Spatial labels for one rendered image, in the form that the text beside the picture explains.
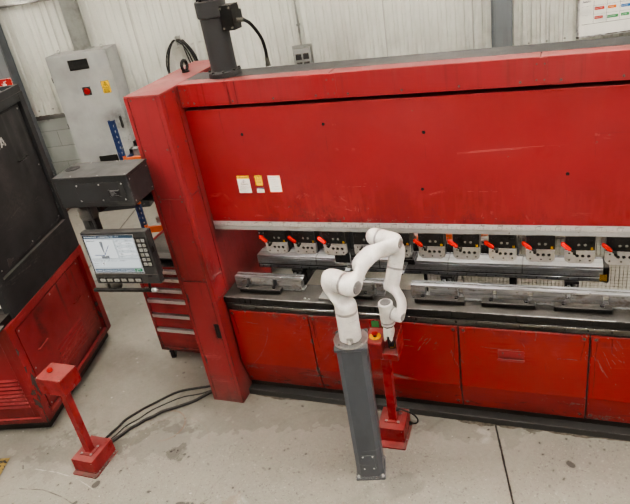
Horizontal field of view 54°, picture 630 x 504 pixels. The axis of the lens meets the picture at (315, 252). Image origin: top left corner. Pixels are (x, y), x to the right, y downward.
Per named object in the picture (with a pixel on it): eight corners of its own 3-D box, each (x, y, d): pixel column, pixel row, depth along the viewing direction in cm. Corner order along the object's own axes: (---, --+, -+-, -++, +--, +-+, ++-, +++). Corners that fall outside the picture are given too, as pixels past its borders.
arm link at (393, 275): (416, 271, 353) (406, 322, 358) (392, 264, 363) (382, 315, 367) (408, 272, 346) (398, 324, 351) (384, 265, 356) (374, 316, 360)
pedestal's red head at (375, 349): (366, 358, 377) (362, 334, 369) (372, 342, 391) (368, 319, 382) (398, 361, 371) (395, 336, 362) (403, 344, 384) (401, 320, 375)
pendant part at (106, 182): (96, 300, 402) (49, 178, 362) (115, 280, 422) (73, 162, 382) (166, 301, 387) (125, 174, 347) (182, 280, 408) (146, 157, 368)
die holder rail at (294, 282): (237, 287, 433) (234, 275, 429) (241, 283, 438) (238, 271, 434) (303, 291, 415) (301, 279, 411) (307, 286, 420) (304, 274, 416)
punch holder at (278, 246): (267, 252, 407) (262, 230, 400) (272, 246, 414) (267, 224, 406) (288, 253, 402) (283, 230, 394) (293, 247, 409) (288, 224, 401)
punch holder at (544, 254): (525, 261, 349) (525, 235, 342) (526, 254, 356) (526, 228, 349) (554, 262, 344) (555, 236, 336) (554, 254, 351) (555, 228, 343)
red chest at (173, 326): (164, 362, 519) (129, 258, 472) (194, 326, 559) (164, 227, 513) (217, 368, 501) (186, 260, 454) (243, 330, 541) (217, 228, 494)
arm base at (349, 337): (367, 348, 330) (363, 320, 322) (332, 351, 333) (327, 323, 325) (368, 327, 347) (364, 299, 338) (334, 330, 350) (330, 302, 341)
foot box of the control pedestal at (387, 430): (375, 446, 402) (373, 433, 397) (383, 419, 423) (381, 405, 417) (405, 450, 396) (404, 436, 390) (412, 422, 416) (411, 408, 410)
